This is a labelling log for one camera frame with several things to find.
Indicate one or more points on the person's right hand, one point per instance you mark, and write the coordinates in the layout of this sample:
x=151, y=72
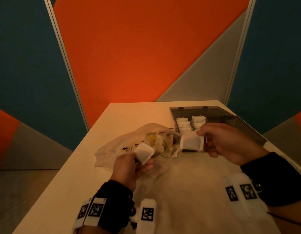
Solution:
x=228, y=143

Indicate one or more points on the person's left hand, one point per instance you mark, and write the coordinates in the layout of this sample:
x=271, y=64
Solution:
x=126, y=170

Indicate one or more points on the dark compartment organizer box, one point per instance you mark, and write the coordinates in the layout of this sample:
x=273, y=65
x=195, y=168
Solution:
x=238, y=124

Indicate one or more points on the clear plastic bag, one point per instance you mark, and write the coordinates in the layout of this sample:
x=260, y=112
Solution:
x=109, y=148

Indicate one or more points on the pile of paper tea bags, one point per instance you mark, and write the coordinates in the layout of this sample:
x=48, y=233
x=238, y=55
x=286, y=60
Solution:
x=162, y=141

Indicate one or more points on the row of tea bags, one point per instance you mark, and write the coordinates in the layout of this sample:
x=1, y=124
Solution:
x=183, y=125

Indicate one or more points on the person's right forearm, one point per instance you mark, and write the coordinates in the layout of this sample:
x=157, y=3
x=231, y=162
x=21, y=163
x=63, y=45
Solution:
x=294, y=214

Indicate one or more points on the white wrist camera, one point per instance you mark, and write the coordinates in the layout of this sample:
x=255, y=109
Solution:
x=146, y=204
x=238, y=207

